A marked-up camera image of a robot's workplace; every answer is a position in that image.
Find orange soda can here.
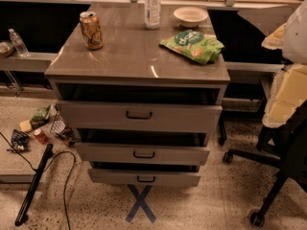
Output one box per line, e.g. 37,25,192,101
80,11,103,50

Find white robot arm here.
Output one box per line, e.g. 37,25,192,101
261,0,307,128

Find clear plastic water bottle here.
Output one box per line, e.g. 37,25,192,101
144,0,161,29

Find red can on floor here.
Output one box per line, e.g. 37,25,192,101
34,128,48,144

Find small background water bottle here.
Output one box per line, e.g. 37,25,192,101
9,29,30,57

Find black office chair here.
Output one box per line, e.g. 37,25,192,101
223,101,307,227

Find green chip bag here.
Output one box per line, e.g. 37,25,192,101
159,30,224,64

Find grey drawer cabinet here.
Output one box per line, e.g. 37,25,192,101
45,3,229,173

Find blue tape cross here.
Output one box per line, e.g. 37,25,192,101
126,185,156,223

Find middle grey drawer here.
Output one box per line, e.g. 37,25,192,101
76,143,209,166

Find grey drawer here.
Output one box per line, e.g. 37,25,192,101
76,143,209,166
88,169,201,187
57,101,222,133

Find bottom grey drawer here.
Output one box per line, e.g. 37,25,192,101
88,169,201,187

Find top grey drawer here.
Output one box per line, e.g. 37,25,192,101
57,101,222,133

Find dark snack bag on floor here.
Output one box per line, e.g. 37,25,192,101
58,127,76,148

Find checkered snack bag on floor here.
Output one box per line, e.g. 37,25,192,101
50,113,65,134

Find green bag on floor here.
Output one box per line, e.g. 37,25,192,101
30,104,52,129

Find black bar on floor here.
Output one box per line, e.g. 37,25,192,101
14,144,53,226

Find yellow sponge on floor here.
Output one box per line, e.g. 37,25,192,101
19,120,33,132

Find blue snack bag on floor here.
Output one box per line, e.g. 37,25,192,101
8,129,30,152

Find background bowl on shelf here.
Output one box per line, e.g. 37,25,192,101
0,41,14,58

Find black floor cable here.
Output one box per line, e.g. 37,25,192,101
0,131,78,230

